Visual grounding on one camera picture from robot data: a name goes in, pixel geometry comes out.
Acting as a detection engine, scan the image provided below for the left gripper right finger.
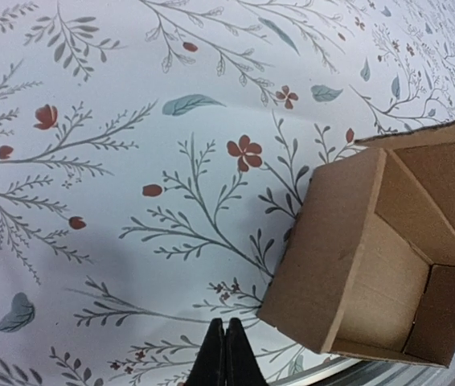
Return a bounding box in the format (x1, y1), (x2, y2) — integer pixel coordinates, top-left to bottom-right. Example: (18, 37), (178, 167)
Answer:
(225, 318), (268, 386)

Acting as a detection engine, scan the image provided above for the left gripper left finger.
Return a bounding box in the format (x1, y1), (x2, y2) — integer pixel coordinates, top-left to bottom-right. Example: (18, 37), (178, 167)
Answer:
(185, 318), (226, 386)

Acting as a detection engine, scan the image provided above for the brown cardboard box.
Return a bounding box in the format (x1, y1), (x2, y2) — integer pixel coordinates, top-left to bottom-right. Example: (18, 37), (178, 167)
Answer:
(257, 121), (455, 368)

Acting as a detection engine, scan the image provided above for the aluminium front rail frame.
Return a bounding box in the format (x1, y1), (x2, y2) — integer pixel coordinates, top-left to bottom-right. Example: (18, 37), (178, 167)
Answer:
(275, 305), (455, 386)

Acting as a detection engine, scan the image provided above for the floral patterned table mat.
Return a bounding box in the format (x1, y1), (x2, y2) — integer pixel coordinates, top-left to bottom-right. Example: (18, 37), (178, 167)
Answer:
(0, 1), (455, 385)

